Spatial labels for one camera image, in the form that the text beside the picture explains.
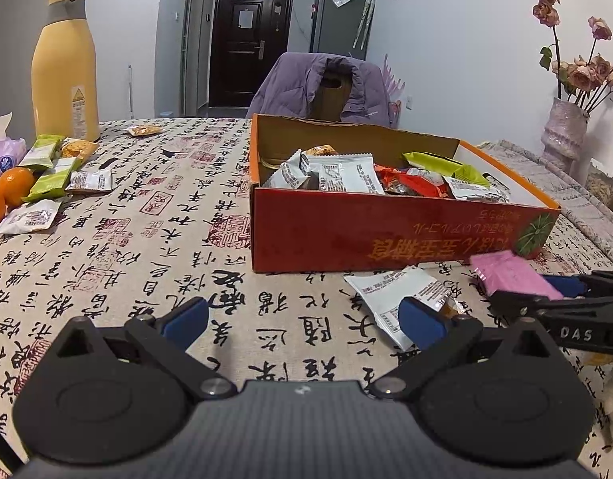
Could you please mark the purple tissue pack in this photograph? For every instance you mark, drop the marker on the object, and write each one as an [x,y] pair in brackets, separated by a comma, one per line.
[2,159]

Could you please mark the white snack packet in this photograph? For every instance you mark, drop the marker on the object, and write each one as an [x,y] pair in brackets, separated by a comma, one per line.
[476,190]
[386,294]
[27,217]
[89,180]
[286,174]

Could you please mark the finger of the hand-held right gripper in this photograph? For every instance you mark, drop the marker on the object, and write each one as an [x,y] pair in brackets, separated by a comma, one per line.
[566,285]
[516,302]

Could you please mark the yellow cracker packet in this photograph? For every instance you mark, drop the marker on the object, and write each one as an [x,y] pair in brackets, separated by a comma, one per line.
[79,148]
[321,150]

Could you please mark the white pole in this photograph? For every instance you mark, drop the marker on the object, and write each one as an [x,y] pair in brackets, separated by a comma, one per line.
[130,92]

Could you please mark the brown wooden chair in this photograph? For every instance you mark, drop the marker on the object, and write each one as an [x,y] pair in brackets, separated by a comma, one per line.
[331,97]

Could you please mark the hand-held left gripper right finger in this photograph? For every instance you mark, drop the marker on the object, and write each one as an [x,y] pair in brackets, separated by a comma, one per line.
[421,322]

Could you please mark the small cracker packet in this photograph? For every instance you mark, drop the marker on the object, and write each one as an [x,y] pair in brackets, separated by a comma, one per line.
[144,130]

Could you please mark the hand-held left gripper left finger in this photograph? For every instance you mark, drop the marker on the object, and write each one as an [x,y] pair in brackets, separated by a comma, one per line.
[187,322]

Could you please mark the white interior door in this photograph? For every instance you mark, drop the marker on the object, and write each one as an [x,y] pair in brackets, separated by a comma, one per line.
[194,50]

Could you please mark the grey refrigerator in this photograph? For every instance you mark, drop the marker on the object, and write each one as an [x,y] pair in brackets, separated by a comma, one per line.
[331,30]

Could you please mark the yellow bottle with grey cap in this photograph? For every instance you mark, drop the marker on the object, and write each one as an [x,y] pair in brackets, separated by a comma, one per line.
[62,75]

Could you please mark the pink ribbed vase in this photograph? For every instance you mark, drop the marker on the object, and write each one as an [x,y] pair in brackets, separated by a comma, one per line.
[563,134]

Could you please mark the dark entrance door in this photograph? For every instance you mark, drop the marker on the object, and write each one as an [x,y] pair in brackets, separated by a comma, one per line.
[231,70]

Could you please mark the white paper note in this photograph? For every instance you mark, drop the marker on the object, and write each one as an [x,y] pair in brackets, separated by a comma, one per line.
[244,19]

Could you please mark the red orange cardboard box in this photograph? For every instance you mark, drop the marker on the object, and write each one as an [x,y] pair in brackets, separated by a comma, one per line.
[336,229]

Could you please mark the pink snack packet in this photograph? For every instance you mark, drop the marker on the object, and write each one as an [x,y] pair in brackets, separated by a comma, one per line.
[511,274]

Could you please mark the pink grey patterned blanket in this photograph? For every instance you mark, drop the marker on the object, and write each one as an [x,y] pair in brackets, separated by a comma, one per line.
[586,219]

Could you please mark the pile of snack wrappers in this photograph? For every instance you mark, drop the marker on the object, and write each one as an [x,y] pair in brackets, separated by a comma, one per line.
[611,399]

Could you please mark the white folded umbrella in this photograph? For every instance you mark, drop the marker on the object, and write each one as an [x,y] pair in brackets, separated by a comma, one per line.
[364,20]

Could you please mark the bunch of dried pink roses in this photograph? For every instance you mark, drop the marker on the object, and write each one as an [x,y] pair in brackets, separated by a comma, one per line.
[583,72]

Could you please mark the purple padded jacket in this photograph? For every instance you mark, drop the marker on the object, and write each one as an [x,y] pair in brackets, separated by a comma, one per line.
[286,90]

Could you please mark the calligraphy print tablecloth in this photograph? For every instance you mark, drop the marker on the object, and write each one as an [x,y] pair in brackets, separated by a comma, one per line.
[162,239]

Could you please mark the white oat crisp packet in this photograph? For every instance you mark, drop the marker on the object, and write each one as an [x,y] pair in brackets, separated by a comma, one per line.
[346,174]

